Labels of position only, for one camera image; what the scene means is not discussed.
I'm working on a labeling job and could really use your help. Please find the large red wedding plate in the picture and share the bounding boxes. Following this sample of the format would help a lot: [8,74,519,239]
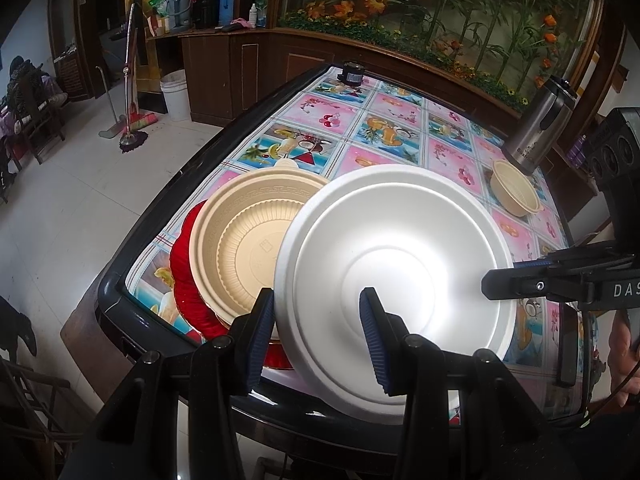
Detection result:
[168,199,294,372]

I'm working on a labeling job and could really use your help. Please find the white foam bowl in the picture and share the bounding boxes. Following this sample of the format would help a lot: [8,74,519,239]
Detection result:
[273,165,516,425]

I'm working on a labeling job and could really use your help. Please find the beige plastic plate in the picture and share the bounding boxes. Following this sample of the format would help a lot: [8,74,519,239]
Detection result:
[189,162,328,327]

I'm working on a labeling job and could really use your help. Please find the beige plastic bowl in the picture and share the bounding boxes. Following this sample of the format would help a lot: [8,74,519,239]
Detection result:
[489,159,541,218]

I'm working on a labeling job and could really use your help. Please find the person right hand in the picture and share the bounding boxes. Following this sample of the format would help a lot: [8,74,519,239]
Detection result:
[608,311,640,408]

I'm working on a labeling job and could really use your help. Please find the steel thermos jug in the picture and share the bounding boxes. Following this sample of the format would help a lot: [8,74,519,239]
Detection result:
[501,76,577,176]

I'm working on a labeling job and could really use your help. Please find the low wooden stool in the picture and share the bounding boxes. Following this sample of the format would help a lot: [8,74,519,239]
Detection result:
[60,269,132,402]

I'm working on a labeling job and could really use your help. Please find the colourful printed tablecloth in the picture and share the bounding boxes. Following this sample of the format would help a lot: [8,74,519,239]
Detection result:
[125,68,588,419]

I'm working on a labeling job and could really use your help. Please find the white plastic bucket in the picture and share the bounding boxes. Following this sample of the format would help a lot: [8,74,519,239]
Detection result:
[160,70,191,122]

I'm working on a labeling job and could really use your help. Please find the small black table device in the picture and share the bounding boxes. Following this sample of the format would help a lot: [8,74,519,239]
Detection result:
[337,61,366,87]

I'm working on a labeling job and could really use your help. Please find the wooden sideboard cabinet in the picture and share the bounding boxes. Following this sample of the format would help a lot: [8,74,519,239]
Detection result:
[146,28,520,134]

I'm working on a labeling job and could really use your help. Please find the seated person patterned clothes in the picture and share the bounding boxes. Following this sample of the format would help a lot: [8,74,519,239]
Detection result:
[4,54,68,162]

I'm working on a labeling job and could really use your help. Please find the blue water jug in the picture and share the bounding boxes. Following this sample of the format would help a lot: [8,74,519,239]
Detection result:
[218,0,234,26]

